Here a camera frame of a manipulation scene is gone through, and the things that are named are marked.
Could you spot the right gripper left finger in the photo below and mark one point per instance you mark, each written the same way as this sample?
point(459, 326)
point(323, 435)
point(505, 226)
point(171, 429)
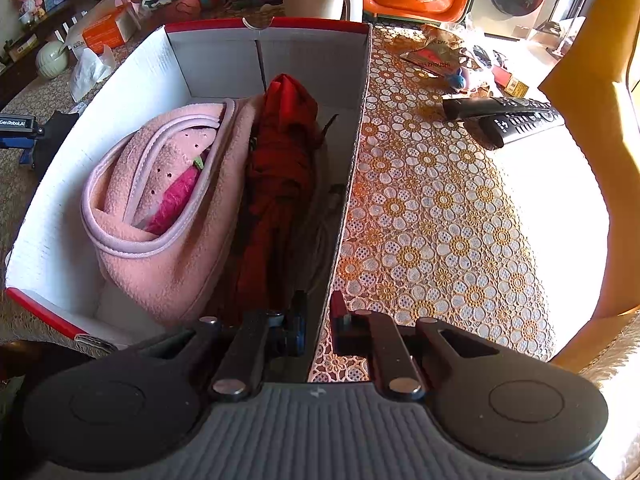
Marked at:
point(260, 338)

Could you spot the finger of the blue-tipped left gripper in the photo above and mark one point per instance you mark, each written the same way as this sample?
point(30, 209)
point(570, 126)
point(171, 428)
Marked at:
point(21, 133)

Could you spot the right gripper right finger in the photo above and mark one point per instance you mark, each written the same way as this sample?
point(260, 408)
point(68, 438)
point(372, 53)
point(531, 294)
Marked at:
point(375, 337)

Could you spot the red knitted garment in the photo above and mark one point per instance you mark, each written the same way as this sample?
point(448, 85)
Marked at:
point(281, 179)

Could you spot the pink fleece hat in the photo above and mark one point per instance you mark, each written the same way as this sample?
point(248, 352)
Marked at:
point(161, 206)

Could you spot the red cardboard box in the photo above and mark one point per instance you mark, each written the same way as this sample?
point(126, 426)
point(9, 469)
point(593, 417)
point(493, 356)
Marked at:
point(52, 269)

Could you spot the green ribbed bowl stack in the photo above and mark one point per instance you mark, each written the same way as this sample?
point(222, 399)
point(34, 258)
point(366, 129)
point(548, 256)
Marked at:
point(51, 60)

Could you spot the wooden sideboard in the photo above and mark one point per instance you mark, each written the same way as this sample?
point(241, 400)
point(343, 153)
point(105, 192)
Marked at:
point(19, 74)

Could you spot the white embossed napkin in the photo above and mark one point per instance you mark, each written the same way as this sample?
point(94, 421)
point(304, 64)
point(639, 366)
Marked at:
point(91, 69)

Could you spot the lace flower tablecloth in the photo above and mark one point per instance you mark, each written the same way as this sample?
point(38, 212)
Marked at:
point(408, 216)

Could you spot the orange tissue box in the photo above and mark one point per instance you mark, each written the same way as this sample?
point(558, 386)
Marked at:
point(111, 23)

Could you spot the black remote control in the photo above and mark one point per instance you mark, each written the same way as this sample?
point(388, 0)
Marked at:
point(510, 127)
point(464, 108)

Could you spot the red snack packet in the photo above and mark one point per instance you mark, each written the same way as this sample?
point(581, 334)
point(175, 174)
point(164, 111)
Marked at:
point(442, 52)

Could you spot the yellow curtain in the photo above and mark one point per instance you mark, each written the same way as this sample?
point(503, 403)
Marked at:
point(589, 87)

